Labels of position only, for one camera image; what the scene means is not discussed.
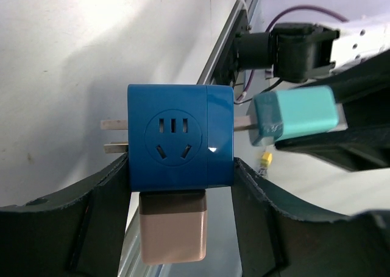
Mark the teal charger plug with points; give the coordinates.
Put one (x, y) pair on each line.
(285, 114)

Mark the blue cube socket adapter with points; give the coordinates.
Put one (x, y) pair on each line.
(180, 137)

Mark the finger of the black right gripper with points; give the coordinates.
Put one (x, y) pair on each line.
(363, 92)

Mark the pink charger plug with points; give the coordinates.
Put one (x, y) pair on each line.
(173, 226)

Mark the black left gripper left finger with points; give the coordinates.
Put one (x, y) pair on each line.
(77, 231)

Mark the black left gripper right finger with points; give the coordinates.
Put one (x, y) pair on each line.
(280, 234)

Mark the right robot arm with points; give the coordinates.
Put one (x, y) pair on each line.
(341, 118)

